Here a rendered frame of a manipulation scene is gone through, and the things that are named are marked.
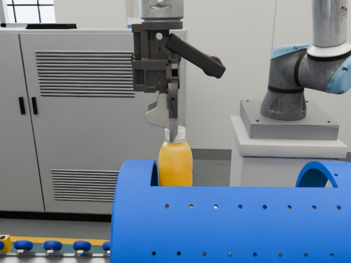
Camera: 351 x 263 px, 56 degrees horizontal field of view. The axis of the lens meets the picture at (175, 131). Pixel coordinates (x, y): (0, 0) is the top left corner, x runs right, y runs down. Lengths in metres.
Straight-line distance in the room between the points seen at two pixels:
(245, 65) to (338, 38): 2.51
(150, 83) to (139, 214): 0.23
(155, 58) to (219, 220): 0.30
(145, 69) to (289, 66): 0.60
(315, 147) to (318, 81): 0.20
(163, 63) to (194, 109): 2.97
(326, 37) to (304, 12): 2.57
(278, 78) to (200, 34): 2.36
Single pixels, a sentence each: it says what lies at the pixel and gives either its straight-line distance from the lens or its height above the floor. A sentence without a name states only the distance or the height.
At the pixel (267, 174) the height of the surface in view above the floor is 1.04.
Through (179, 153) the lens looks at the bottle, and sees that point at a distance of 0.61.
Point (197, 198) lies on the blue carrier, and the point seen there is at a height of 1.21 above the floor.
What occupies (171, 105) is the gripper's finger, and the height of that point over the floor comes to 1.37.
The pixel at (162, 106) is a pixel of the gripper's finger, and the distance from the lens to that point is 0.58.
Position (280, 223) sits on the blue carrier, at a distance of 0.60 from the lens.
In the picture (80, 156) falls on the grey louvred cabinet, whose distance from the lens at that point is 2.47.
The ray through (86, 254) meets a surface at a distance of 0.91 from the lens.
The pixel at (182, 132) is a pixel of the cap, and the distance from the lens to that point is 0.61.
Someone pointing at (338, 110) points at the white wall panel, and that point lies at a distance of 3.82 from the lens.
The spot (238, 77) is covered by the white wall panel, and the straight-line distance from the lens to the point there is 3.47.
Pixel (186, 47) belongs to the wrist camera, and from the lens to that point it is 0.58.
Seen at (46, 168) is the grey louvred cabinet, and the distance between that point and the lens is 2.61.
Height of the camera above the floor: 1.51
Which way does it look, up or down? 19 degrees down
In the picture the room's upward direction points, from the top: straight up
